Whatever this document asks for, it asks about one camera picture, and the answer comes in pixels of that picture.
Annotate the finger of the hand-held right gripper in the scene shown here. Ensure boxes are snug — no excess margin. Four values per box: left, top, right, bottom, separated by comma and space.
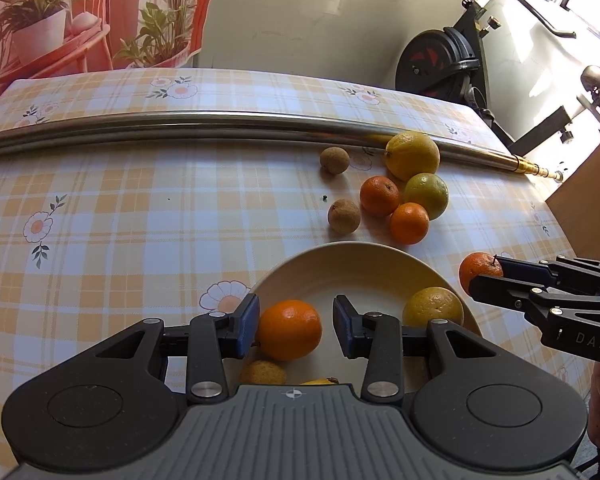
495, 255, 600, 287
468, 272, 600, 361

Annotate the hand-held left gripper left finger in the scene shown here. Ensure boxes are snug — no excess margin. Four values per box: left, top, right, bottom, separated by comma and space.
87, 293, 261, 405

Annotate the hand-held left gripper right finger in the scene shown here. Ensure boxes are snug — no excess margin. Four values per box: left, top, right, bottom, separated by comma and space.
332, 294, 503, 405

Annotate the tangerine with stem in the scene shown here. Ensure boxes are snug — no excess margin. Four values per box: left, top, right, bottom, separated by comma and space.
458, 252, 504, 295

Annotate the large orange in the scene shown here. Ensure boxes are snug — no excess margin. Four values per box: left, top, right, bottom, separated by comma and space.
256, 299, 323, 362

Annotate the brown kiwi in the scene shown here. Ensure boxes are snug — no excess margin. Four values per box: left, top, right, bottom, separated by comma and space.
327, 199, 362, 234
320, 146, 351, 176
239, 360, 287, 386

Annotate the beige round bowl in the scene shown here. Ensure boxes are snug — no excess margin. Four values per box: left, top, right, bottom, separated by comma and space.
247, 241, 483, 386

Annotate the yellow orange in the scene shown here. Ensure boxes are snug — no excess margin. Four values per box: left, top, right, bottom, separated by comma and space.
402, 286, 464, 328

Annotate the small tangerine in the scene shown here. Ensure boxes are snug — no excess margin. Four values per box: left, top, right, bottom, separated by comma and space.
359, 175, 401, 218
390, 202, 430, 246

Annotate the green-yellow citrus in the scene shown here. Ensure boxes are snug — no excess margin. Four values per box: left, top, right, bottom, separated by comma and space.
404, 172, 450, 221

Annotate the brown wooden board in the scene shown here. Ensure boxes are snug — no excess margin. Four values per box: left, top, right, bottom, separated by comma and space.
545, 125, 600, 266

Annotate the orange plaid floral tablecloth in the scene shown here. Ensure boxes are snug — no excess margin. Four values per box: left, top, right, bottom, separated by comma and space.
0, 67, 596, 401

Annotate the long metal rod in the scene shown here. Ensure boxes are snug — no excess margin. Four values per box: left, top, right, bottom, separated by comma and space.
0, 111, 566, 181

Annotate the black exercise bike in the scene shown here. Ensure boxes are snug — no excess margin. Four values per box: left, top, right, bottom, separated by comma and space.
394, 0, 600, 156

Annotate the printed room backdrop cloth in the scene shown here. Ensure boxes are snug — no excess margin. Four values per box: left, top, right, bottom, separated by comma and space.
0, 0, 215, 121

